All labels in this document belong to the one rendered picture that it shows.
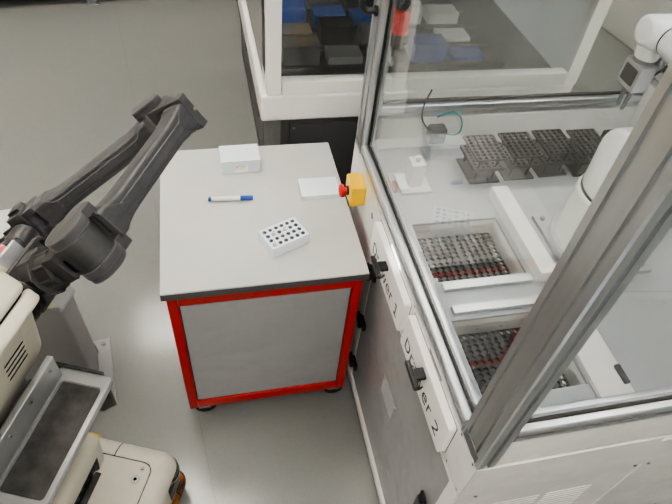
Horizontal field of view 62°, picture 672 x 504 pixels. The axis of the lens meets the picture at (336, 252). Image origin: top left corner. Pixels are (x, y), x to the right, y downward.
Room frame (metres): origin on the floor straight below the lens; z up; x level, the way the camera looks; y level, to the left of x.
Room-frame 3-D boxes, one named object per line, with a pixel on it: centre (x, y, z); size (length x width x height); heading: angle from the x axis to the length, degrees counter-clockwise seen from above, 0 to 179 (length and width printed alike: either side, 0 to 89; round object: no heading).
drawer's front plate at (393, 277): (0.97, -0.14, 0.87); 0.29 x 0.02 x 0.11; 17
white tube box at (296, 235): (1.14, 0.16, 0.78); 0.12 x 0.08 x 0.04; 131
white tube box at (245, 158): (1.46, 0.36, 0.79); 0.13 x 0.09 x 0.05; 108
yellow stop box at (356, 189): (1.28, -0.03, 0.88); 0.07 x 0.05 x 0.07; 17
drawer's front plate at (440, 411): (0.67, -0.23, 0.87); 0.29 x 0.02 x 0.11; 17
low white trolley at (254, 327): (1.27, 0.26, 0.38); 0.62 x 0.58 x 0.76; 17
